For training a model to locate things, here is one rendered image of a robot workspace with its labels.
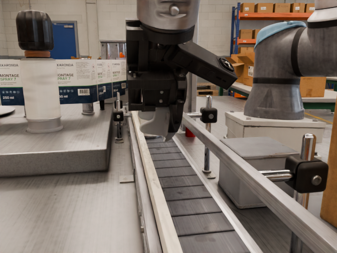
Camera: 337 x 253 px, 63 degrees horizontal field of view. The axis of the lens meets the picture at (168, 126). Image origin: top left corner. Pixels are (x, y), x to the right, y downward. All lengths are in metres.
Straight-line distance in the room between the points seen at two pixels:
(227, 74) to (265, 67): 0.34
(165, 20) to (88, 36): 8.35
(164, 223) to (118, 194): 0.25
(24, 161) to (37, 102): 0.19
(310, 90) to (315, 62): 1.75
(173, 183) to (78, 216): 0.15
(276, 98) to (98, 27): 8.11
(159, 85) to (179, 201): 0.16
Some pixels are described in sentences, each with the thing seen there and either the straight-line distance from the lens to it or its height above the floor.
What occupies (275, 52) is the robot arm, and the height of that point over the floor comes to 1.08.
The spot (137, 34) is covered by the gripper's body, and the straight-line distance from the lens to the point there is 0.35.
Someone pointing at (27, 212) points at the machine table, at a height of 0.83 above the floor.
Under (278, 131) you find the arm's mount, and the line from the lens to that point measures 0.69.
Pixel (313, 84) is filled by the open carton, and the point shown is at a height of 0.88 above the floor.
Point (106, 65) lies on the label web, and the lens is 1.08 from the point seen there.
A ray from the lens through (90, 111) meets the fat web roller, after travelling 0.99.
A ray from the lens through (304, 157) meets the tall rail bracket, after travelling 0.29.
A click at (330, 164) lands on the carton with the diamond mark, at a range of 0.42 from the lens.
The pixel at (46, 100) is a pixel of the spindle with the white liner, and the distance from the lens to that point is 0.76.
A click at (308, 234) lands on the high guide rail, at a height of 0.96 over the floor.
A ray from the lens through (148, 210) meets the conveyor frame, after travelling 0.37.
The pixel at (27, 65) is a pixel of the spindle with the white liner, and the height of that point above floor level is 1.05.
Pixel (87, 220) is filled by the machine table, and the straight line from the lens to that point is 0.45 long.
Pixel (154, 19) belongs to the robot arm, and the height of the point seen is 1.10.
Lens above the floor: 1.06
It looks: 13 degrees down
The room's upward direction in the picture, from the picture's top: straight up
